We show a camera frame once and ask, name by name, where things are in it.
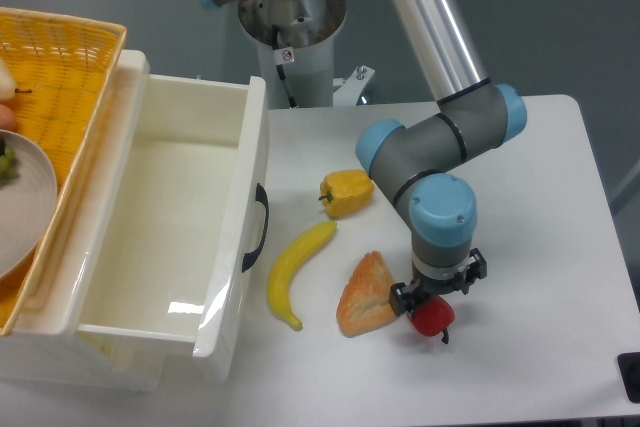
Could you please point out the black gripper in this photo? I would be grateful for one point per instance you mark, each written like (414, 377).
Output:
(429, 281)

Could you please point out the red bell pepper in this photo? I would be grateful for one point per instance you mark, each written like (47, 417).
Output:
(433, 318)

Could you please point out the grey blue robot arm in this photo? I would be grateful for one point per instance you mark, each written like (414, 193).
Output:
(410, 165)

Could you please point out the yellow bell pepper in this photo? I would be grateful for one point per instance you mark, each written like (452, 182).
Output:
(344, 192)

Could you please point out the triangular puff pastry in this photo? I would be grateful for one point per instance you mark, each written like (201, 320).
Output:
(364, 305)

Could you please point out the yellow banana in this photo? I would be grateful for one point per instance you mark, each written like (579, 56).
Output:
(288, 263)

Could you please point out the black object at table edge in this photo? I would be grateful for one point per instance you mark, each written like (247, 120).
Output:
(629, 367)

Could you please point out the white plastic drawer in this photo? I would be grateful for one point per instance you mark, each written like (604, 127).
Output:
(168, 275)

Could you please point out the grey plate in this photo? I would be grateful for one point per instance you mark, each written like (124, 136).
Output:
(27, 201)

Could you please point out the yellow woven basket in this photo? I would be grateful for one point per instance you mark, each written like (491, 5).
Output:
(63, 65)

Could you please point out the green grapes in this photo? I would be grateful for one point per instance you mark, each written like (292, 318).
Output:
(8, 168)

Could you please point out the orange peach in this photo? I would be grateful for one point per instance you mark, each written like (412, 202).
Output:
(7, 118)

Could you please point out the white pear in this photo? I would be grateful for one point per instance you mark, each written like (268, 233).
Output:
(8, 85)

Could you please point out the black drawer handle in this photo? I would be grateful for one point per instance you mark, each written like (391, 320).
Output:
(260, 231)

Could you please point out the white mounting bracket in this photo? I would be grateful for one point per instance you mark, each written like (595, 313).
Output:
(352, 90)

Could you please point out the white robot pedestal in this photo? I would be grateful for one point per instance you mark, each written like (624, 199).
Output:
(294, 40)

